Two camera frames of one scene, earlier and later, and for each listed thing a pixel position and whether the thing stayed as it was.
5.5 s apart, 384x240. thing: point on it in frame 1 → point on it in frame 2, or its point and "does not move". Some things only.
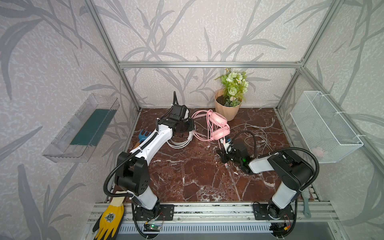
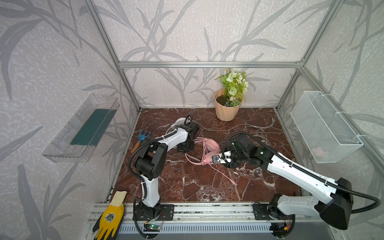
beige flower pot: (230, 112) does not move
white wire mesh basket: (328, 134) does not move
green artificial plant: (235, 85) does not move
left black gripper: (186, 126) → (186, 145)
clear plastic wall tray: (76, 141) does not move
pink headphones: (217, 127) → (210, 147)
